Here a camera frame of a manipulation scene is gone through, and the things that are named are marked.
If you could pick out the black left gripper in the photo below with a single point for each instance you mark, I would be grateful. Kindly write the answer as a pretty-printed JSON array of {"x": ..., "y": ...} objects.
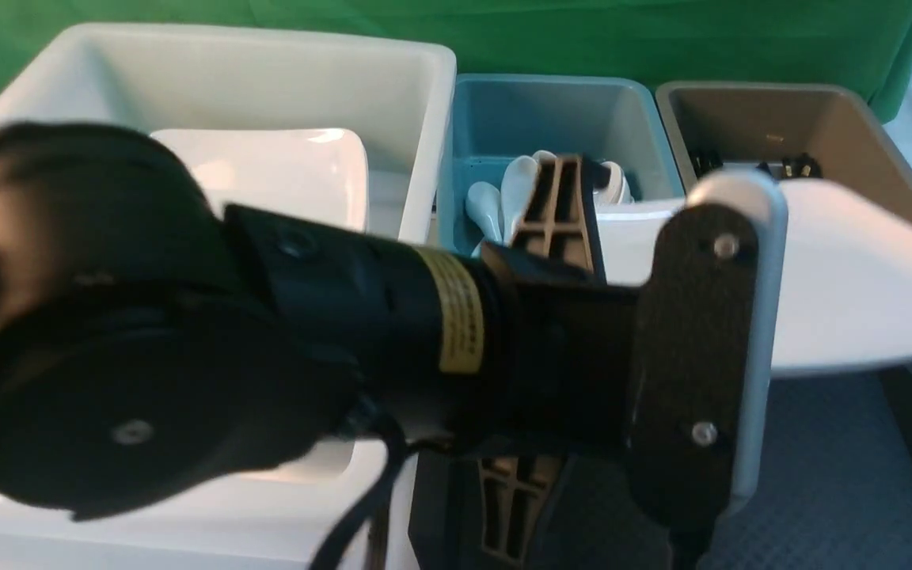
[{"x": 667, "y": 379}]

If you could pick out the white square rice plate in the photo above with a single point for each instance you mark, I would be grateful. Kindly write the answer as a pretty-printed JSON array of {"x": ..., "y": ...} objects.
[{"x": 786, "y": 279}]

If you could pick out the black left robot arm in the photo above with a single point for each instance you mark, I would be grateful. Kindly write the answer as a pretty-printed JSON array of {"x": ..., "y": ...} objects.
[{"x": 148, "y": 347}]

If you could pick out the pile of white spoons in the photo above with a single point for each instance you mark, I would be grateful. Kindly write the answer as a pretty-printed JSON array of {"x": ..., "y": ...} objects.
[{"x": 498, "y": 209}]

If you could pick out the teal plastic bin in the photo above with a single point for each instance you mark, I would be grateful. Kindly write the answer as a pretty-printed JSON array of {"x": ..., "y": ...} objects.
[{"x": 498, "y": 117}]

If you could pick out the stack of white square plates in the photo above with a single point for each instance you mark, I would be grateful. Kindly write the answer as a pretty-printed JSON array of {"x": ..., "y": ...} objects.
[{"x": 317, "y": 174}]

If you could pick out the large white plastic tub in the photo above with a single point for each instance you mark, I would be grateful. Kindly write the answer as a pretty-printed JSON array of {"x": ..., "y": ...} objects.
[{"x": 395, "y": 95}]

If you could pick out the pile of black chopsticks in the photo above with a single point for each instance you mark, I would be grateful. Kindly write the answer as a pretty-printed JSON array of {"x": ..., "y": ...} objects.
[{"x": 803, "y": 165}]

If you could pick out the black serving tray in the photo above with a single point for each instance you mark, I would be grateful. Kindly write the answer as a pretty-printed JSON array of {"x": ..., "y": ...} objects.
[{"x": 835, "y": 490}]

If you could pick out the brown plastic bin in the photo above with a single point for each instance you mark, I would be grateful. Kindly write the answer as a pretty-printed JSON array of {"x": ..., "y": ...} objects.
[{"x": 751, "y": 123}]

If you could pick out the green cloth backdrop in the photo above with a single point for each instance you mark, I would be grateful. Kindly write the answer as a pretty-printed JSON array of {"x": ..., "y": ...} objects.
[{"x": 864, "y": 46}]

